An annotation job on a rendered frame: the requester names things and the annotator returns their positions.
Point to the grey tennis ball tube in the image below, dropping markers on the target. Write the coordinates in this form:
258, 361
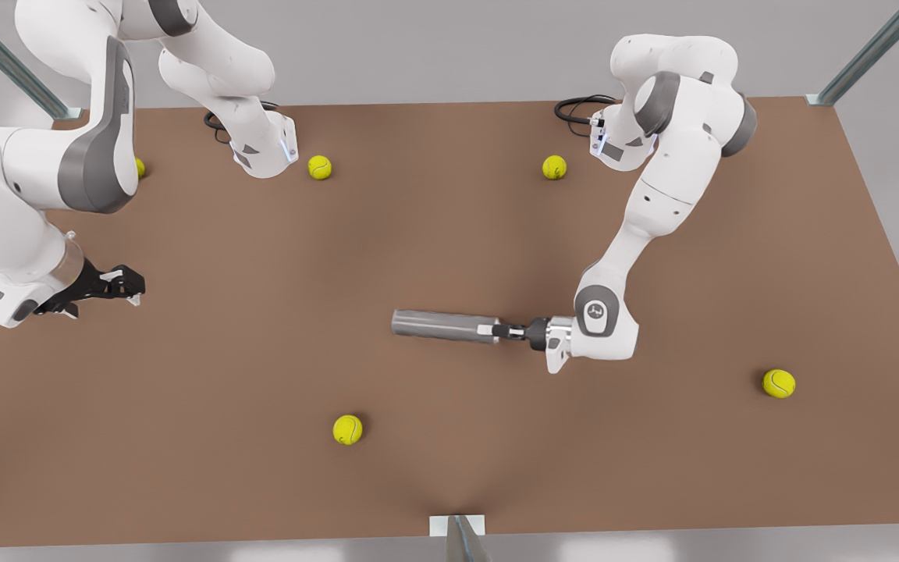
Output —
434, 325

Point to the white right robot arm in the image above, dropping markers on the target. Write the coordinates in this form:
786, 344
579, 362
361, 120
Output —
20, 168

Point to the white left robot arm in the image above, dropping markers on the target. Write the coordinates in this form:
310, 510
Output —
672, 195

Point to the yellow tennis ball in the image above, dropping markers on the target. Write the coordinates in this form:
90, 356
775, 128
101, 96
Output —
347, 429
779, 383
320, 167
140, 168
554, 167

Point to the silver frame post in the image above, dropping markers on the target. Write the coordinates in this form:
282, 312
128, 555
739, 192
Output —
8, 58
461, 538
871, 51

